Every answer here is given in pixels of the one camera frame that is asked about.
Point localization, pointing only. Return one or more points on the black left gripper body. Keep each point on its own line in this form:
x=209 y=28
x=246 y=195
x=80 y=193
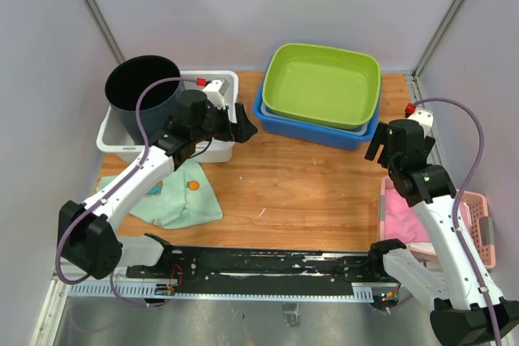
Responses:
x=216 y=125

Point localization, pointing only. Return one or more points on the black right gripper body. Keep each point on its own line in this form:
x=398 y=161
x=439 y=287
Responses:
x=428 y=143

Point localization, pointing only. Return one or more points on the white perforated basket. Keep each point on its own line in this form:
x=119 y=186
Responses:
x=361 y=127

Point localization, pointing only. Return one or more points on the blue plastic tub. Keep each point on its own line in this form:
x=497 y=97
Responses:
x=327 y=136

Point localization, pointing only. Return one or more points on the green plastic tub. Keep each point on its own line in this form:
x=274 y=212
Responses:
x=322 y=85

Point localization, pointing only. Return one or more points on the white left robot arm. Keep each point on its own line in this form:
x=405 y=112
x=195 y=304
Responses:
x=87 y=231

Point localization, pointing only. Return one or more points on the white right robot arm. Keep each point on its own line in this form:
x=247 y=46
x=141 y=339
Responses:
x=466 y=307

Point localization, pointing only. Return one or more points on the pink folded cloth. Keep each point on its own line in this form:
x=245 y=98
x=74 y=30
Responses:
x=400 y=221

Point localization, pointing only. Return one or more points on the green printed cloth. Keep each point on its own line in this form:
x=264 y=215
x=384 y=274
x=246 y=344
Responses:
x=183 y=199

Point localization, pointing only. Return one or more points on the pink perforated basket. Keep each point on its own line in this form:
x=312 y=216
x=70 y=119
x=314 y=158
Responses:
x=474 y=212

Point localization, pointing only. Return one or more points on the white plastic bin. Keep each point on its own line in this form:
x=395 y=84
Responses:
x=113 y=138

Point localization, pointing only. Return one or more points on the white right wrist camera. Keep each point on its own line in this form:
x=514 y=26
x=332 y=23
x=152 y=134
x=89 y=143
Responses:
x=422 y=116

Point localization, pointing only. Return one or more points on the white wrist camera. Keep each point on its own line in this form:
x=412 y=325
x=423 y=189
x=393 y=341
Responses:
x=422 y=116
x=214 y=91

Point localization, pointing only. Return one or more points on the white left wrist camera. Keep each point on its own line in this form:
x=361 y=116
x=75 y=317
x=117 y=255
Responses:
x=214 y=91

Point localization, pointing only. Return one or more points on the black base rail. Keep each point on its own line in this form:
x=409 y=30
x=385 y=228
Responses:
x=216 y=273

